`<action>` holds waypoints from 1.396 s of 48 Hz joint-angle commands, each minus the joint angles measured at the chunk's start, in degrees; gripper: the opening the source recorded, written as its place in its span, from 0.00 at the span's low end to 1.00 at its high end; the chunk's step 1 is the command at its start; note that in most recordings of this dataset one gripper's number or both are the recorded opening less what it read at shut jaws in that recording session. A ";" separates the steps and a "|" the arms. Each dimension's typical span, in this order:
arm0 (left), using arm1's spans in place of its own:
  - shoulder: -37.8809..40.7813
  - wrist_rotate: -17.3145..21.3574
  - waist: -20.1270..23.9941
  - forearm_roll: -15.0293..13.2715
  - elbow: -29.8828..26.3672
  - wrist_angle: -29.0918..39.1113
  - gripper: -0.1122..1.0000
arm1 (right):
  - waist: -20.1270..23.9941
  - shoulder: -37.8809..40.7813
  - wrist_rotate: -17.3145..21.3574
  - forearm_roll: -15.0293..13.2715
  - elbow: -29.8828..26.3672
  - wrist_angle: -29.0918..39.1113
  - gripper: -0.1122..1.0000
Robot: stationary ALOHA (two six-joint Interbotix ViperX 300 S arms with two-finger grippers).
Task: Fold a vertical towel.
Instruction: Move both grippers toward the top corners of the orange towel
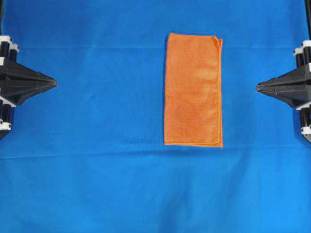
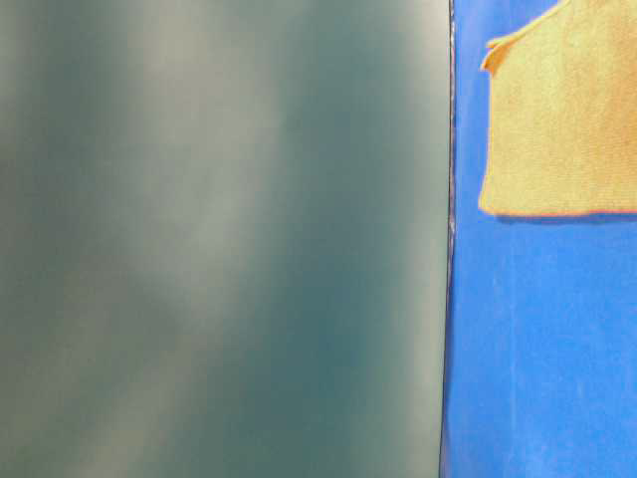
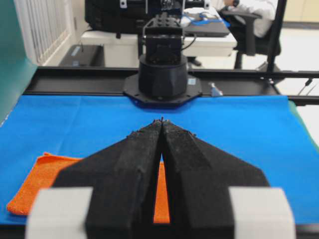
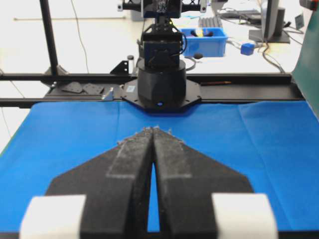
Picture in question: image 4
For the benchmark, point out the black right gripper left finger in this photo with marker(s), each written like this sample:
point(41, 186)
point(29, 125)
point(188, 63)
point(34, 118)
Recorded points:
point(106, 197)

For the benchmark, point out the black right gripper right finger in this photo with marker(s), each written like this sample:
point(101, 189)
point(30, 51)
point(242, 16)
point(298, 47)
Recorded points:
point(201, 198)

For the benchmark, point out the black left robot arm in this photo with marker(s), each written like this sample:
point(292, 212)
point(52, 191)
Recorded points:
point(161, 84)

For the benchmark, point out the blue table cloth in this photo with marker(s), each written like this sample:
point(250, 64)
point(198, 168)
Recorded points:
point(275, 144)

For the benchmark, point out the blue plastic bin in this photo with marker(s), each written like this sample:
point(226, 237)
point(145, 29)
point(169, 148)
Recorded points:
point(208, 41)

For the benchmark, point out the small blue box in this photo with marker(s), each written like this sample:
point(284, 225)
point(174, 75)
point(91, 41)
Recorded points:
point(247, 49)

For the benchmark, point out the grey computer monitor stand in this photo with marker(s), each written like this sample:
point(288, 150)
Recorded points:
point(272, 23)

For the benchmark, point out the silver corner bracket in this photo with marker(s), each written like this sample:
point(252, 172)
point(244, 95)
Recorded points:
point(109, 96)

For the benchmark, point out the black aluminium frame rail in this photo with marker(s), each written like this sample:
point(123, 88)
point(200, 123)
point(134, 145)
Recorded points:
point(214, 88)

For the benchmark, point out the black vertical frame post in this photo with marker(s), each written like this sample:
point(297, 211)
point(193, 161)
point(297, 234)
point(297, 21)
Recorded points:
point(48, 29)

